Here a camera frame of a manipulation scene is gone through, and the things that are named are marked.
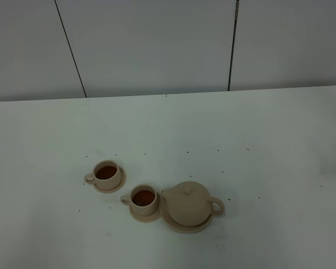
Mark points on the beige near cup saucer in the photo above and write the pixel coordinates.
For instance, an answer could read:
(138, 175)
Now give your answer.
(137, 218)

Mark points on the beige teapot with lid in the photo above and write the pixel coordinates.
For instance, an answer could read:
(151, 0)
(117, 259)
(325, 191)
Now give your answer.
(190, 203)

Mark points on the beige teacup with handle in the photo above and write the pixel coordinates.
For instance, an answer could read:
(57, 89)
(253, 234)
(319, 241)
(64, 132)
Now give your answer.
(143, 200)

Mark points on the beige far teacup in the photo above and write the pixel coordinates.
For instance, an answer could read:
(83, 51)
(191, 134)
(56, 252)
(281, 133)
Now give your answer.
(105, 175)

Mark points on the large beige teapot saucer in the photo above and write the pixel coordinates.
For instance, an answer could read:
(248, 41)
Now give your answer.
(178, 227)

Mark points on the beige far cup saucer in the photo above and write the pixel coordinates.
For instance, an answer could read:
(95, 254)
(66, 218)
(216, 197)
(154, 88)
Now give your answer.
(118, 187)

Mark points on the beige cup saucer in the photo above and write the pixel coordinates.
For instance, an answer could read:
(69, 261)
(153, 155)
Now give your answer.
(118, 187)
(137, 218)

